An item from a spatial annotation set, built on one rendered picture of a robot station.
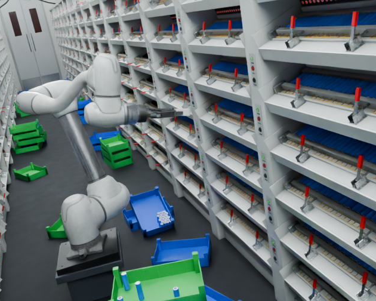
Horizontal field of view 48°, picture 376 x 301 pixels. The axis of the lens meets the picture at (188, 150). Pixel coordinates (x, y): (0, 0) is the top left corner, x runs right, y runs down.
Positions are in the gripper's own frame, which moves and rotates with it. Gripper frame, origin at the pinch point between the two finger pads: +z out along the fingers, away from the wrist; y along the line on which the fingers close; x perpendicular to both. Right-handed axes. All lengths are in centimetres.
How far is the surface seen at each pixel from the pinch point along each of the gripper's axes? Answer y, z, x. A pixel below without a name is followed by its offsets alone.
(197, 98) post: -30.4, 19.1, 1.7
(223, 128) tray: -1.9, 21.1, -8.2
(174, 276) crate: 46, -18, -50
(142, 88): -153, 23, -7
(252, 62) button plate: 35.1, 13.5, 23.5
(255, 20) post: 40, 11, 38
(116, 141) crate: -231, 16, -67
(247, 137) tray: 20.5, 21.8, -7.7
